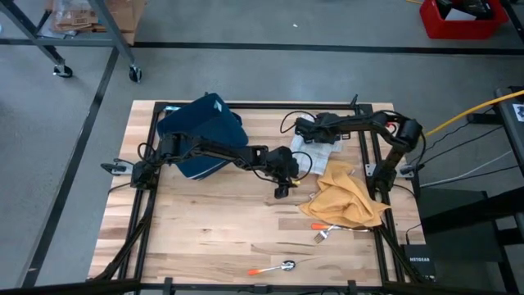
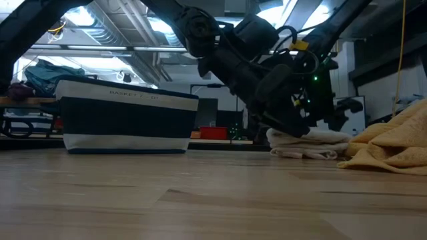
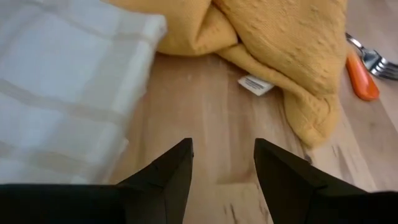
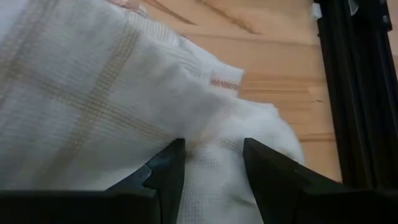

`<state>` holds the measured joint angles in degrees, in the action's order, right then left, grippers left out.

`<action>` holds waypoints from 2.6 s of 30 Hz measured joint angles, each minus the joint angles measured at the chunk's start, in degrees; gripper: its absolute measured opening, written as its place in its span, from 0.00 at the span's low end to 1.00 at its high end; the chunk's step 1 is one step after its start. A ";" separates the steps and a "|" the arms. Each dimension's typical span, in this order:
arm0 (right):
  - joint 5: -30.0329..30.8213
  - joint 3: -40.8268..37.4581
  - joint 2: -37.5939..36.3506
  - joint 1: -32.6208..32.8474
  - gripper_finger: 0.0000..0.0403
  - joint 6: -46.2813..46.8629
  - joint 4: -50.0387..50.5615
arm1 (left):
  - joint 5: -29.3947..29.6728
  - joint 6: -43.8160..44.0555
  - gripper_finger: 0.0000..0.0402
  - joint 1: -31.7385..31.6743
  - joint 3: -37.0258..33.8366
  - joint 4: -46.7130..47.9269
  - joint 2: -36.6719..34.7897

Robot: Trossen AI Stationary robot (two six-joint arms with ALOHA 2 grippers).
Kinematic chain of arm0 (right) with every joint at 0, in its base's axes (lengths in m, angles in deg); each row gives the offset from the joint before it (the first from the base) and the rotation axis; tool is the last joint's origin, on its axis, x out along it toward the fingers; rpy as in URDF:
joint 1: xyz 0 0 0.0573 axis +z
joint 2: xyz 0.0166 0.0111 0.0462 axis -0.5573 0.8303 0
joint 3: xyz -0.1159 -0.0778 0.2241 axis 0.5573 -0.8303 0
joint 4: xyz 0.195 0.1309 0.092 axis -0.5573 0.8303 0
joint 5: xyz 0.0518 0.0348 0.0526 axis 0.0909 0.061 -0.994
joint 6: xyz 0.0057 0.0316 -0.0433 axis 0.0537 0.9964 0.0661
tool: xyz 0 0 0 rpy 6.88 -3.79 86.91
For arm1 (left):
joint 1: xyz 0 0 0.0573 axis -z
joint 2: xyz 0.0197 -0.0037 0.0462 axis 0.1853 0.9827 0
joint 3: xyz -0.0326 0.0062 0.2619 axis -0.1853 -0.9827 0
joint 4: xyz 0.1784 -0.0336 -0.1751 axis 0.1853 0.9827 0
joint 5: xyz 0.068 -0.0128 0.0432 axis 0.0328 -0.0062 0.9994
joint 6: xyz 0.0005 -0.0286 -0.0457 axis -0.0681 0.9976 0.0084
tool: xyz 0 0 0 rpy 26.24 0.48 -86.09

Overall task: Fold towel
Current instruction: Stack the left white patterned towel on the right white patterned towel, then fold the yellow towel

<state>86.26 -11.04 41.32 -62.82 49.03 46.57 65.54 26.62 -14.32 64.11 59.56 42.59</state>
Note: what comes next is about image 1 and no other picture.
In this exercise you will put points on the black aluminium frame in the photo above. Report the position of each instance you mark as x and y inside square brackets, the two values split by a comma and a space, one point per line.
[266, 106]

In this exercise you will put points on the grey metal cart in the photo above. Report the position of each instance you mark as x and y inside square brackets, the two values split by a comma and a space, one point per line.
[82, 41]

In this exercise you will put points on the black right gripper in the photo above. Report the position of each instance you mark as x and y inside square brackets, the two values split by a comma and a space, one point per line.
[335, 128]

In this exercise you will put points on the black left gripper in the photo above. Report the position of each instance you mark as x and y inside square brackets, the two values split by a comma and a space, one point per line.
[283, 164]

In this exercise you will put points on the white grey-striped kitchen towel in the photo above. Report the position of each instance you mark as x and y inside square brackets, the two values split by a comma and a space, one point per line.
[319, 157]

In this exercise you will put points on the silver mounting plate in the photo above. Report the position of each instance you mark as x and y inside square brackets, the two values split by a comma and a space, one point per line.
[118, 168]
[370, 170]

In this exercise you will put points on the mustard yellow towel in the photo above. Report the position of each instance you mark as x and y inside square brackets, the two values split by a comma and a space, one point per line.
[344, 196]

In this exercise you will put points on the black equipment stand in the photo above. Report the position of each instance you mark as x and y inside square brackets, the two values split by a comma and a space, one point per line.
[450, 205]

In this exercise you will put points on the red plastic bin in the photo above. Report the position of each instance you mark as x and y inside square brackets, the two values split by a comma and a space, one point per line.
[434, 29]

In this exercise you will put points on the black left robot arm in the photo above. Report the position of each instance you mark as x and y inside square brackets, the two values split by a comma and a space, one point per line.
[213, 151]

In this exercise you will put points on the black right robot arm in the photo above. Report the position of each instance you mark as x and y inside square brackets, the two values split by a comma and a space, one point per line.
[405, 133]

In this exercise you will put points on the black Netgear network switch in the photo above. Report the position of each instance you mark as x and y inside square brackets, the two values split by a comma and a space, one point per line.
[419, 262]

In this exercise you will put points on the black electronic device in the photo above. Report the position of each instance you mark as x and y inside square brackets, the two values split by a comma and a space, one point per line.
[477, 7]

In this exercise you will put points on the navy blue fabric basket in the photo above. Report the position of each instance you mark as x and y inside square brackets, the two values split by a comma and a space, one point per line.
[204, 119]

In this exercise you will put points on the brown cardboard box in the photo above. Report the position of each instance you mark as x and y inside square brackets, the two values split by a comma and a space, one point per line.
[131, 16]

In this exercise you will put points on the plastic-wrapped cardboard stack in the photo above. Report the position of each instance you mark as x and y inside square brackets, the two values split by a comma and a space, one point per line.
[73, 18]

